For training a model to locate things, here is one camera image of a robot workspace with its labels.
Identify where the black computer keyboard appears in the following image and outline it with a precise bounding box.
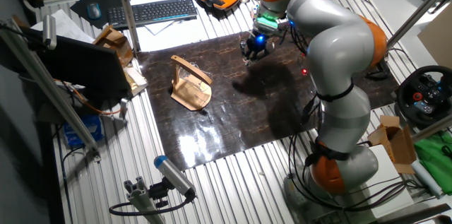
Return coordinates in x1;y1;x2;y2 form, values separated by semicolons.
107;0;198;30

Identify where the dark marble pattern mat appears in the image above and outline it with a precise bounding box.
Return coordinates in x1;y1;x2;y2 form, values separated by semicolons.
136;22;400;172

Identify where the black camera cable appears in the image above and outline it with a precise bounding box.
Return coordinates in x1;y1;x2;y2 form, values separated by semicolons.
108;188;197;217

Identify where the orange cable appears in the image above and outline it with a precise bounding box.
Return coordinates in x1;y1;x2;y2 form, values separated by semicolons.
52;78;123;116

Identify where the green wrist mount plate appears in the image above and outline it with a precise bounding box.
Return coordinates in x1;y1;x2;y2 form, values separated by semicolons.
254;11;283;37

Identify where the green cloth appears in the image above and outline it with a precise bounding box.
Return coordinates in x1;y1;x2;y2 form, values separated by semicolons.
413;130;452;196

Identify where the aluminium frame bar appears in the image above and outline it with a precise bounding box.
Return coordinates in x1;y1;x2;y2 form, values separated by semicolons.
386;0;452;50
0;18;102;161
411;114;452;143

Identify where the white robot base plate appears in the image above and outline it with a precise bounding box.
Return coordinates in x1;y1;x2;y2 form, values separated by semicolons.
363;144;416;218

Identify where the white desk board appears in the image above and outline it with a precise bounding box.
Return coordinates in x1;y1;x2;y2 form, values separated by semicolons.
126;0;213;52

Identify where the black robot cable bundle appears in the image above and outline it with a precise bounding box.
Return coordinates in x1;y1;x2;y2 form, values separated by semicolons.
287;22;424;214

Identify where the white gold packet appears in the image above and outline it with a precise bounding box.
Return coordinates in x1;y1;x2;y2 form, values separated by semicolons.
123;66;149;97

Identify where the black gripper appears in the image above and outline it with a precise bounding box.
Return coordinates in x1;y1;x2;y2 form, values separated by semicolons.
242;33;276;66

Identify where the brown cardboard panel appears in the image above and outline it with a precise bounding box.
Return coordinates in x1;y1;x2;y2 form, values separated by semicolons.
417;11;452;69

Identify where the blue packet box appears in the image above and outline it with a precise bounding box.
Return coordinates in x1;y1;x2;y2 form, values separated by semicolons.
62;113;105;149

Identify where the wooden cup rack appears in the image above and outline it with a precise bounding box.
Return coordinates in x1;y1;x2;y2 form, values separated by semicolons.
170;54;213;112

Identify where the white paper sheet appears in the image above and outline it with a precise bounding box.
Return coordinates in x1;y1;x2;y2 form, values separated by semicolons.
30;8;95;44

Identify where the silver camera without cap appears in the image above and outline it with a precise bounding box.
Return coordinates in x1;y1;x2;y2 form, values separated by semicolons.
42;14;58;51

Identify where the white rolled sheet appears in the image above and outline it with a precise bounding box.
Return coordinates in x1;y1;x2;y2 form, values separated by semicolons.
411;160;444;199

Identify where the blue computer mouse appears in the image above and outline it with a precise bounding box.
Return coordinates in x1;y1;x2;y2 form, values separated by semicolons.
86;2;102;20

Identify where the open brown cardboard box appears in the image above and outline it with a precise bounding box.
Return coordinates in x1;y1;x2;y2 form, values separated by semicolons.
367;114;418;175

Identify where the clear glass cup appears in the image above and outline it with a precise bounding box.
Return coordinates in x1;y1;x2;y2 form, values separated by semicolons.
178;61;213;93

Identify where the aluminium profile stand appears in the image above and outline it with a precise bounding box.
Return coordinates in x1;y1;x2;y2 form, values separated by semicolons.
123;176;167;224

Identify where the silver camera with blue cap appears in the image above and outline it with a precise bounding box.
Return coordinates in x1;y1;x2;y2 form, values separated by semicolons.
153;155;197;199

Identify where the black flat monitor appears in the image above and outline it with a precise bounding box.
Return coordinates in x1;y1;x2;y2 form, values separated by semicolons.
20;28;132;101

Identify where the aluminium frame post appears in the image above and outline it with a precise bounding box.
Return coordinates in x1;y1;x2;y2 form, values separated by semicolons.
112;0;141;54

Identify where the black steering wheel controller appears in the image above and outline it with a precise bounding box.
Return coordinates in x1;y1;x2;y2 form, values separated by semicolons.
397;64;452;129

